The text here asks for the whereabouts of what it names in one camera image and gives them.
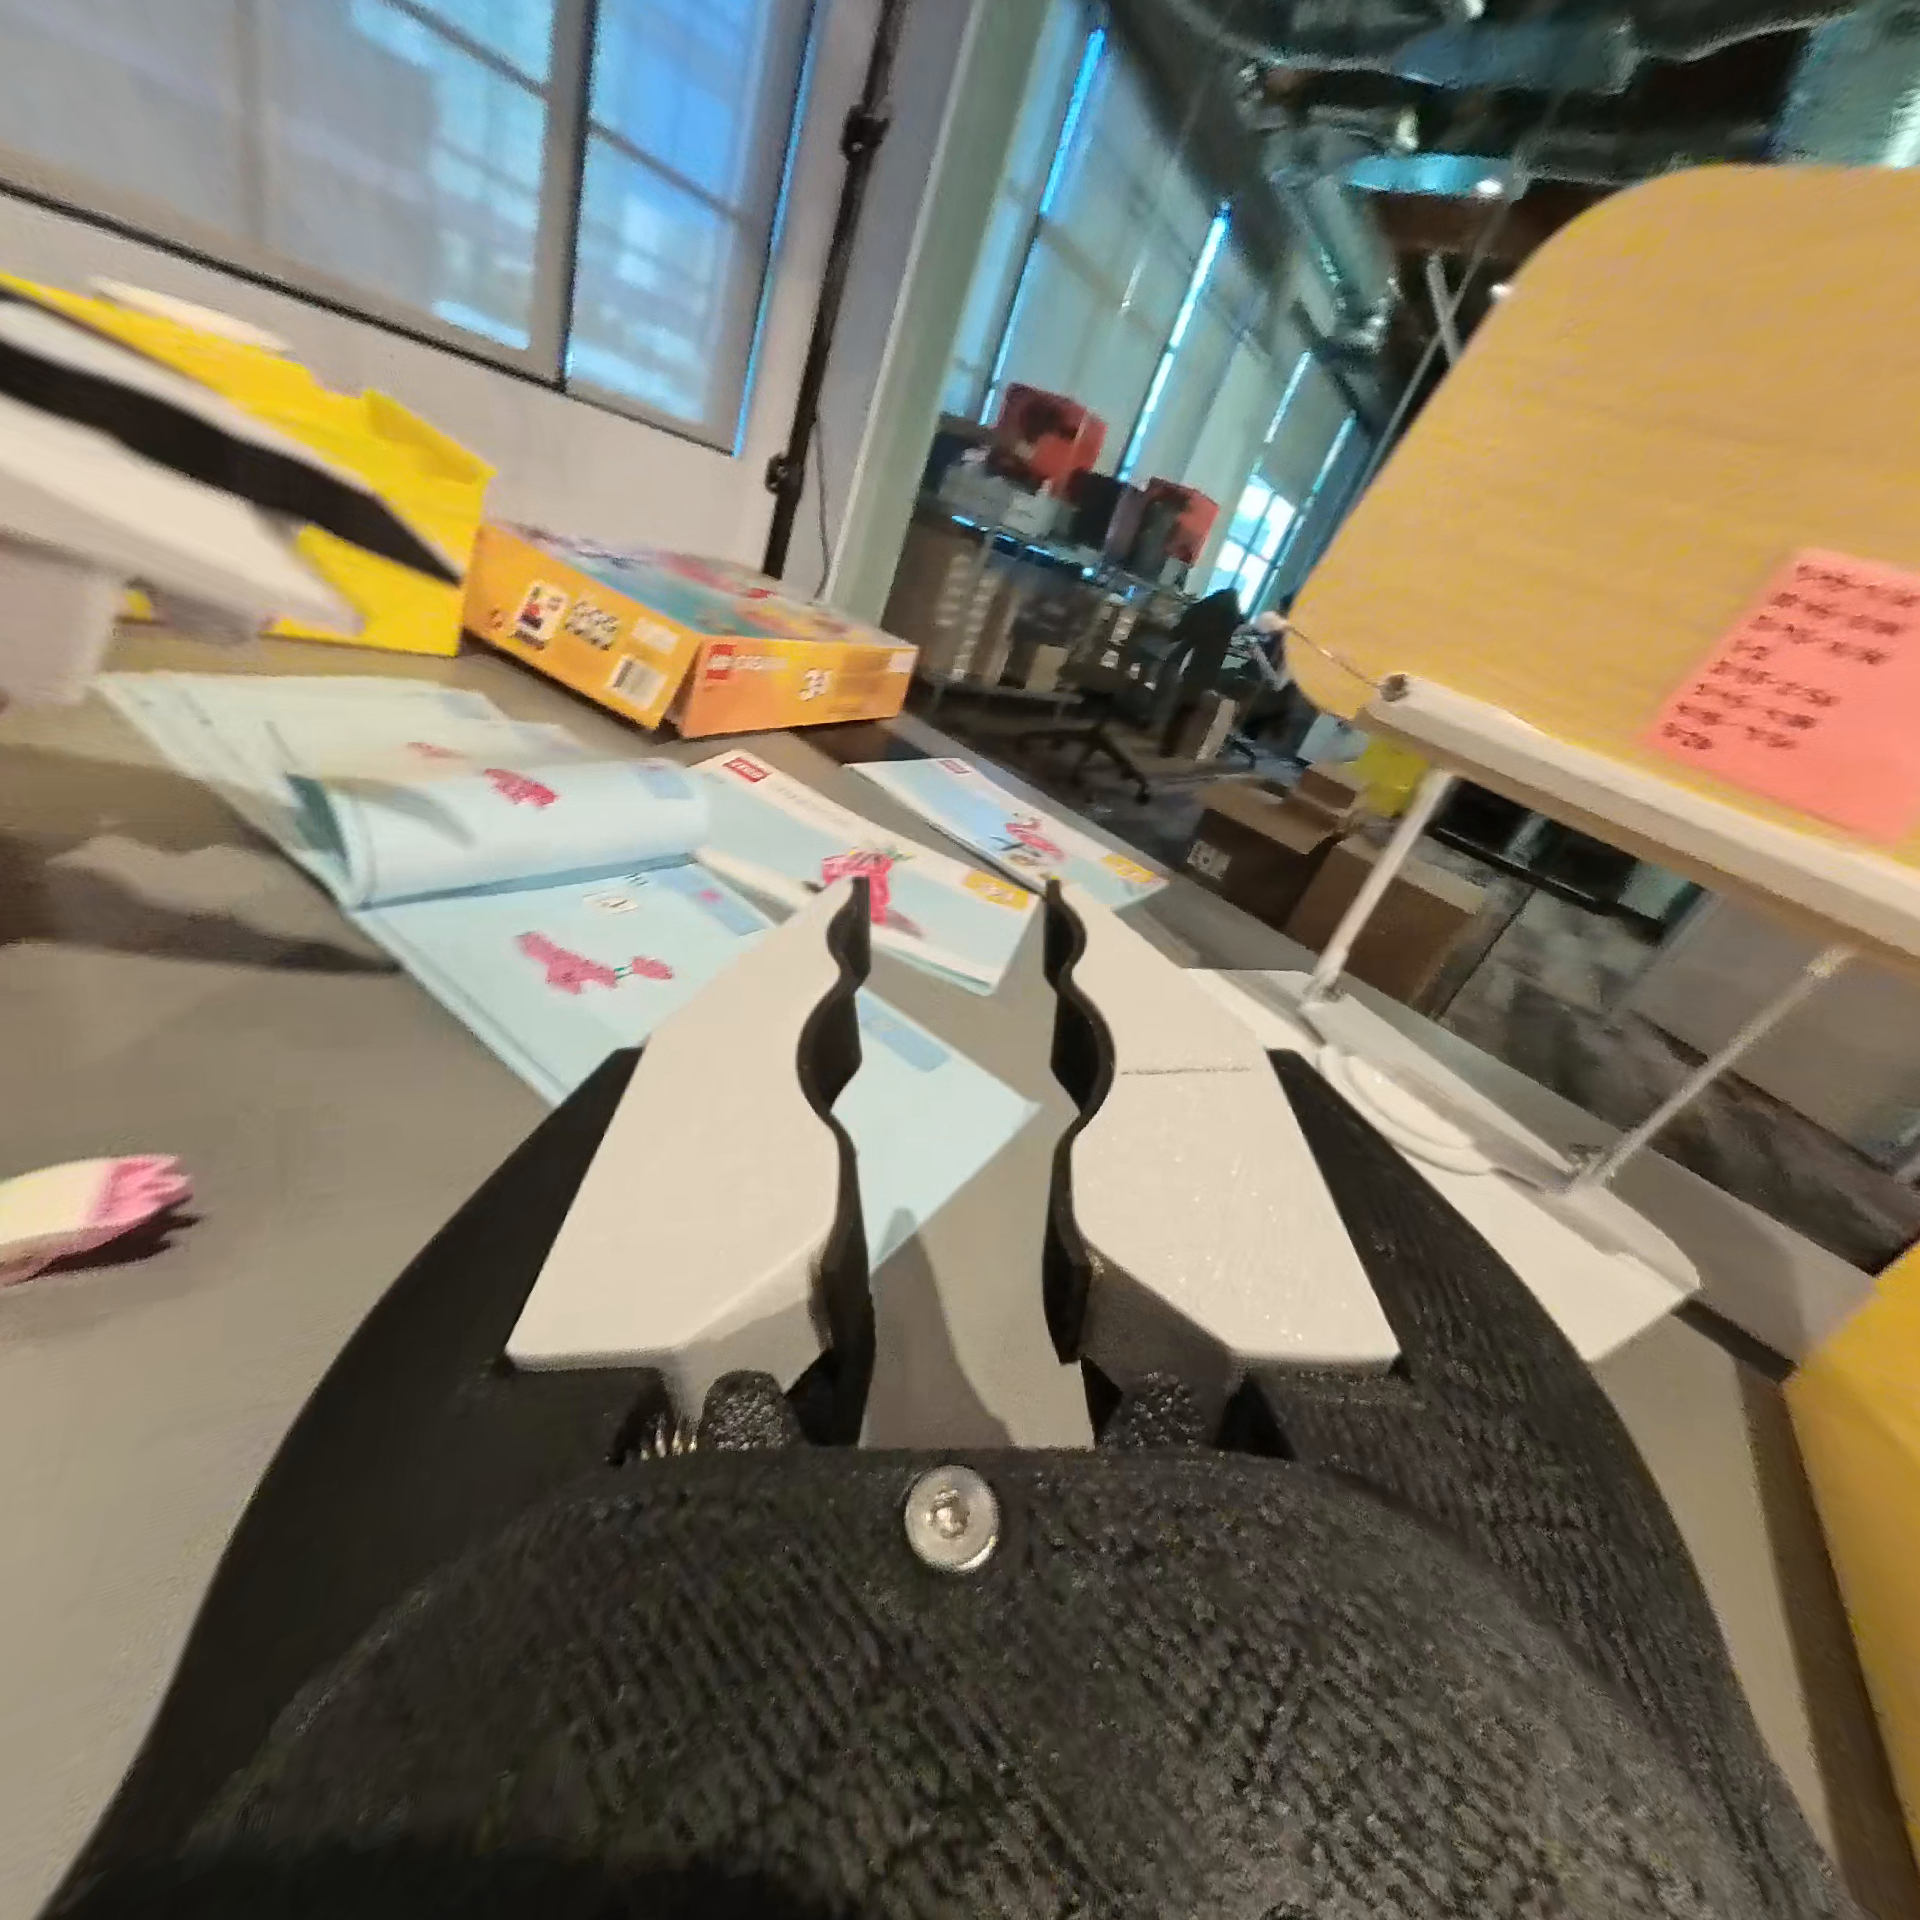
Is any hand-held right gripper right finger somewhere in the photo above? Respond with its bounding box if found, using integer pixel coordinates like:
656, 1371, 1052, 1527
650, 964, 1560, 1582
1042, 879, 1404, 1375

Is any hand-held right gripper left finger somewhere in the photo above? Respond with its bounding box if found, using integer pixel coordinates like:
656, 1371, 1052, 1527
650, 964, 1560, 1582
507, 879, 876, 1414

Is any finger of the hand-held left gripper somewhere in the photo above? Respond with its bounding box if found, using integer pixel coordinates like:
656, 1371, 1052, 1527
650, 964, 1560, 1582
0, 394, 368, 706
0, 287, 467, 587

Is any light blue instruction booklet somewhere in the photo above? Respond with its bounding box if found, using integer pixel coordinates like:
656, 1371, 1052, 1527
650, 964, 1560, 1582
90, 670, 1040, 1104

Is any grey desk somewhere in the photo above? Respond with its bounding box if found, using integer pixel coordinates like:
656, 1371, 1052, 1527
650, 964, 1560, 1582
0, 623, 1920, 1920

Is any yellow plastic bin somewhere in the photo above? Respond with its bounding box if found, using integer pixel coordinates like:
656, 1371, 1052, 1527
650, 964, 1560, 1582
0, 270, 497, 579
119, 516, 472, 657

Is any large window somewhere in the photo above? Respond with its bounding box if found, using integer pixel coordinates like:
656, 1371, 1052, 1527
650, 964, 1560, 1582
0, 0, 819, 460

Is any cardboard box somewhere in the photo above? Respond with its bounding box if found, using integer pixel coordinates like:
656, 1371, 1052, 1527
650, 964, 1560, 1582
1290, 840, 1519, 1008
1185, 779, 1354, 924

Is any closed booklet with pink figure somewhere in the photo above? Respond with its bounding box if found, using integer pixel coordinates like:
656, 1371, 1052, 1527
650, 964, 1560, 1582
691, 751, 1040, 994

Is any closed booklet with flamingo print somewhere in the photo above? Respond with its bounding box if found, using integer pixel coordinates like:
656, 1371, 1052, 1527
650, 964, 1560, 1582
843, 756, 1172, 910

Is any orange toy brick box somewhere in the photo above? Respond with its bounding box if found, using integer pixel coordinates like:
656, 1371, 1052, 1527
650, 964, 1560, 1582
463, 519, 921, 740

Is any black office chair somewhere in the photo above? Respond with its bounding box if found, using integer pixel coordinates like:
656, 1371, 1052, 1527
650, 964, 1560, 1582
1080, 587, 1251, 806

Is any black stand pole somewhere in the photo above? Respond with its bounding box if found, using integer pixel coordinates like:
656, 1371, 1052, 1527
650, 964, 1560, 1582
761, 0, 906, 579

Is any pink white brick assembly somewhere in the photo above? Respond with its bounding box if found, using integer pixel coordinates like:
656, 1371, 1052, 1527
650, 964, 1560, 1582
0, 1153, 198, 1287

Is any metal shelf rack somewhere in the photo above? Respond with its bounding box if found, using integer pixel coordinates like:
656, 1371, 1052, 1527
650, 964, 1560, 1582
900, 496, 1203, 723

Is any red 3D printer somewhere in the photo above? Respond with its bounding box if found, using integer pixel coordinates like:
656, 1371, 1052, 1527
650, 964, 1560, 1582
998, 383, 1108, 489
1140, 478, 1220, 571

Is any yellow box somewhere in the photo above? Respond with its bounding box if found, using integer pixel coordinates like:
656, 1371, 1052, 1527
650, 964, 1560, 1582
1785, 1246, 1920, 1802

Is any pink sticky note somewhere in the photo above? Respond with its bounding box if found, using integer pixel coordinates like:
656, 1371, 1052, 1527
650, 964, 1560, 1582
1639, 546, 1920, 841

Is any wooden book stand white base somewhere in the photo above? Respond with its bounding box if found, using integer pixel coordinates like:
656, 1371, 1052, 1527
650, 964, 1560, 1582
1185, 162, 1920, 1368

